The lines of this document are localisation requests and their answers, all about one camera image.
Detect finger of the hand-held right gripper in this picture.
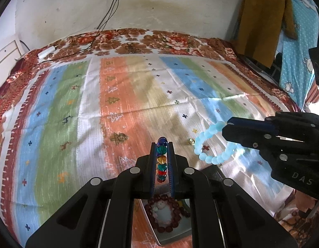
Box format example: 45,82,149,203
222,124,275,151
227,116,279,136

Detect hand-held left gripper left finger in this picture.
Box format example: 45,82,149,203
25,142,160,248

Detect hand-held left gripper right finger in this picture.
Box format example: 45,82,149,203
167,142,300,248

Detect multicolour glass bead bracelet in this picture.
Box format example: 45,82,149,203
156,137,168,182

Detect red bead bracelet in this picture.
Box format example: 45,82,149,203
145,195,191,233

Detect light blue bead bracelet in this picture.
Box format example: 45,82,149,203
193,120,238,165

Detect silver embossed tin box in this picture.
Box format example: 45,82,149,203
133,198,193,246

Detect striped colourful blanket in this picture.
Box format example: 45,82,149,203
0,55,304,248

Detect blue dotted cartoon cloth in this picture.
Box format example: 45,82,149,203
272,0,319,110

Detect brown hanging garment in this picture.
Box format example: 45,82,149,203
231,0,298,69

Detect white charger adapter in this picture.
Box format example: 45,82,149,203
37,46,57,60

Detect white wooden headboard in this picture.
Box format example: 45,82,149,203
0,32,24,69

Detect black cable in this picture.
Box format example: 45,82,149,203
46,0,118,62
46,0,122,62

